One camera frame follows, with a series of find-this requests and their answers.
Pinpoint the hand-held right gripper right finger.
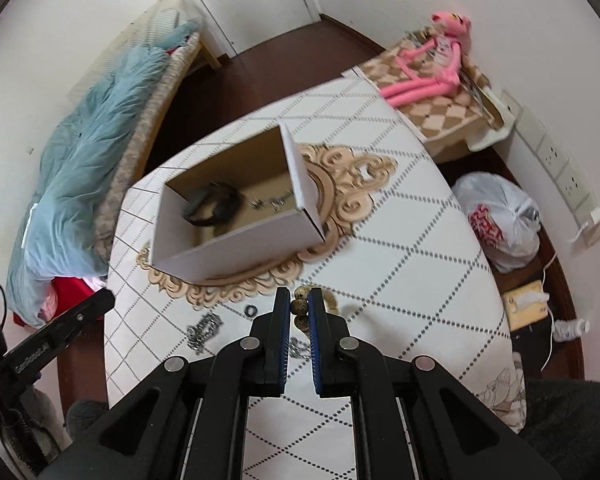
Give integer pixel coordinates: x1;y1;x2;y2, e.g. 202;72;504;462
307;287;563;480

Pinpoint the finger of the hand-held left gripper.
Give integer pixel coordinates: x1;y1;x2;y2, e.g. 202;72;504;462
0;290;117;387

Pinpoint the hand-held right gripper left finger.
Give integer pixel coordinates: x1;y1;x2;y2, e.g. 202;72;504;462
40;287;293;480

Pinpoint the speckled beaded bracelet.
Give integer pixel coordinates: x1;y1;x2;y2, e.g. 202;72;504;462
291;284;341;331

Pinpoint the white cardboard box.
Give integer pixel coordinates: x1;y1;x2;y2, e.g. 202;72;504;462
147;122;327;283

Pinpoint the red cloth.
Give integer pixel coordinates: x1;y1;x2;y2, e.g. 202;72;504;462
12;275;106;328

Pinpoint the grey fuzzy cushion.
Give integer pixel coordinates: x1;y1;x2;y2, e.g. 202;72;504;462
65;400;111;453
522;377;600;480

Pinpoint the white diamond patterned tablecloth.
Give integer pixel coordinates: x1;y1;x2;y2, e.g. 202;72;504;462
102;76;526;480

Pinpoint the light blue duvet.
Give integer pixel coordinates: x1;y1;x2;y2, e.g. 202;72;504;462
5;22;203;316

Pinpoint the yellow tissue box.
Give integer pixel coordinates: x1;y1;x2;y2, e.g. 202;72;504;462
502;281;551;332

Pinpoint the white plastic bag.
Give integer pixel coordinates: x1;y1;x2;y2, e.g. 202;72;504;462
451;171;542;275

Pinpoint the small white bottle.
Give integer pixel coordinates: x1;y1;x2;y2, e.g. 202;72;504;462
552;317;592;343

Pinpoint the beige checkered cloth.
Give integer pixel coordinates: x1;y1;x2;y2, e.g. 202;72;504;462
355;40;493;161

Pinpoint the pink plush toy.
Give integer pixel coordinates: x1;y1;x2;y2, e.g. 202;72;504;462
378;10;473;108

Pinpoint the white door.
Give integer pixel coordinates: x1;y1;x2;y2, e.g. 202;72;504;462
162;0;323;58

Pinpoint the silver chain necklace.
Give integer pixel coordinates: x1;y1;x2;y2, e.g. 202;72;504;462
186;311;223;356

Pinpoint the wicker bed frame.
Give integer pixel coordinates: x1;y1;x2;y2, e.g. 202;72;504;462
97;30;223;261

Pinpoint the black bracelet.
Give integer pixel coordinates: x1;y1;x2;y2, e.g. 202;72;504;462
181;181;244;228

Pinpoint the white cable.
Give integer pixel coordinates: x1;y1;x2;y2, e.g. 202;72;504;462
537;250;561;376

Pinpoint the wall socket panel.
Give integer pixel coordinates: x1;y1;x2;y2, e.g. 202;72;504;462
500;87;600;248

